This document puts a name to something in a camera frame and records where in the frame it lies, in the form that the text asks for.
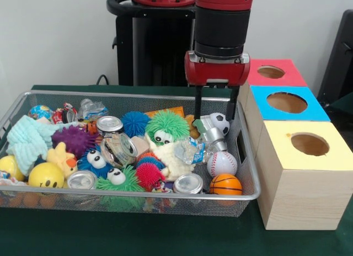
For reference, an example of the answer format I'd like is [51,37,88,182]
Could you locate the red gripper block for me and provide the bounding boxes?
[184,50,251,121]

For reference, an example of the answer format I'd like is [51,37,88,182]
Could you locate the silver plastic toy truck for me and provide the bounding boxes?
[192,114,228,152]

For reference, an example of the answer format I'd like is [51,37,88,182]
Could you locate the wooden box with three holes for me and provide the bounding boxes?
[238,58,353,231]

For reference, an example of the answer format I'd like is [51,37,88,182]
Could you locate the shallow metal mesh bin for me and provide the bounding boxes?
[0,90,261,218]

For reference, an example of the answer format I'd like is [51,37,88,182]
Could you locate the black and white soccer ball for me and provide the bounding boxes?
[209,113,231,137]

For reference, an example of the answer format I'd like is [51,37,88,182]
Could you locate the large green fuzzy eyed ball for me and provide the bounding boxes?
[145,109,190,145]

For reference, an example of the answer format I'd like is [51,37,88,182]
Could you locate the white toy baseball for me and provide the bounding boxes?
[206,151,238,177]

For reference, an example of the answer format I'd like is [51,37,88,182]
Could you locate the orange toy basketball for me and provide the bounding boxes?
[209,173,243,196]

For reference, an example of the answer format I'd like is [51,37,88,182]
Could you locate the small green fuzzy eyed ball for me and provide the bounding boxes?
[95,165,146,193]

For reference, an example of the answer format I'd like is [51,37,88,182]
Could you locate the dark green tablecloth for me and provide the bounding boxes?
[327,92,353,124]
[0,84,353,256]

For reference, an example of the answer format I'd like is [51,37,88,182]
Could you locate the blue fuzzy eyed ball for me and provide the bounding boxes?
[77,148,111,177]

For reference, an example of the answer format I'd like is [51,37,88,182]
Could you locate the purple spiky ball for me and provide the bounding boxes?
[52,125,97,159]

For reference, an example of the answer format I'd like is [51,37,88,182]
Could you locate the yellow smiley ball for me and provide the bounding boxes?
[28,162,66,188]

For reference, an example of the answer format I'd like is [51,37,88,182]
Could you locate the light blue cloth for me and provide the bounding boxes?
[6,114,81,177]

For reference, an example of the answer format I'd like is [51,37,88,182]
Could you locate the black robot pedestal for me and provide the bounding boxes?
[106,0,207,87]

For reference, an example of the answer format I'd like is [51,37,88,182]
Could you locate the black cable behind table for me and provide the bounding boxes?
[96,73,111,86]

